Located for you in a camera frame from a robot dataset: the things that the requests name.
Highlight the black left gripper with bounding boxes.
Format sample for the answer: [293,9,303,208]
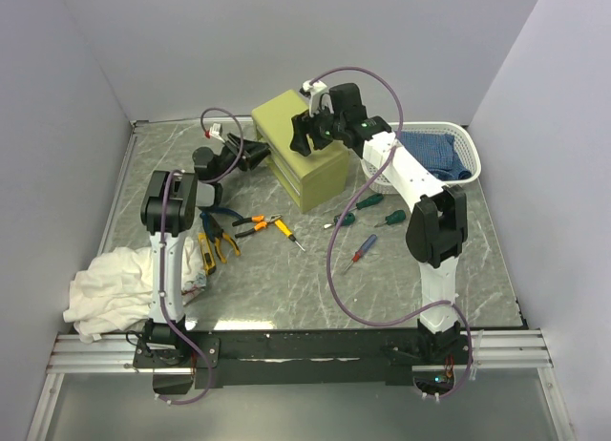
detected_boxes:
[214,133,271,182]

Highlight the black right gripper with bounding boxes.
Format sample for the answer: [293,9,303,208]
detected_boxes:
[290,101,345,159]

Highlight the green metal drawer cabinet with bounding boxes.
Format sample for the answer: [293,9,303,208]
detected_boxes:
[251,90,348,213]

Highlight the red blue screwdriver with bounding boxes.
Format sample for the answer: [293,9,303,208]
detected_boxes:
[342,234,377,274]

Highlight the green stubby screwdriver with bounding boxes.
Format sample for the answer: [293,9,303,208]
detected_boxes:
[323,212,356,229]

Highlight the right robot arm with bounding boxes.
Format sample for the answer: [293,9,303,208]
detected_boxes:
[290,81,468,364]

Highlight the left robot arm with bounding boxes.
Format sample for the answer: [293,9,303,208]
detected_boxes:
[137,134,270,367]

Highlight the orange black pliers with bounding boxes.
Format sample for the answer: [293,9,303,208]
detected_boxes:
[232,214,282,239]

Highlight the yellow black pliers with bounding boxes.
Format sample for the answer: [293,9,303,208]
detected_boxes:
[207,215,242,263]

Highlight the long green screwdriver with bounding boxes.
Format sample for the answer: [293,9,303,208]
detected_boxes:
[349,193,384,212]

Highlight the yellow utility knife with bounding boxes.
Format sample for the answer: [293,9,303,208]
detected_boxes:
[198,232,217,276]

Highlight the small green screwdriver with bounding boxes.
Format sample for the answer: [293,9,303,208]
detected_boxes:
[375,210,407,227]

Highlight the blue checkered cloth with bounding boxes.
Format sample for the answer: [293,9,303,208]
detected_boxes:
[399,131,472,181]

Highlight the white plastic basket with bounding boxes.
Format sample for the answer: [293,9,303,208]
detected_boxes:
[359,121,481,195]

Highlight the white cloth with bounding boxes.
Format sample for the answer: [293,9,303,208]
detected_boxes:
[63,235,210,345]

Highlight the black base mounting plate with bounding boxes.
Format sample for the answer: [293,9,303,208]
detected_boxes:
[133,328,469,389]

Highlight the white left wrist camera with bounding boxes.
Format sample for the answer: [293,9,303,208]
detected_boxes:
[204,122,224,141]

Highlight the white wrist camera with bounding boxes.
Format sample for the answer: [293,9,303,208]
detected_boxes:
[204,122,224,141]
[300,80,328,116]

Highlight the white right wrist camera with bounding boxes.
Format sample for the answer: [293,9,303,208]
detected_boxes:
[300,80,328,116]

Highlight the yellow handled screwdriver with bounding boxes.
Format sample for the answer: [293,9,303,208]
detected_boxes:
[274,219,306,252]

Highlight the blue handled pliers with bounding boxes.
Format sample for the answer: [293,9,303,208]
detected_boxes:
[200,206,242,243]

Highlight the aluminium frame rail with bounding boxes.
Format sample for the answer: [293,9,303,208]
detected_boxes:
[46,328,552,374]

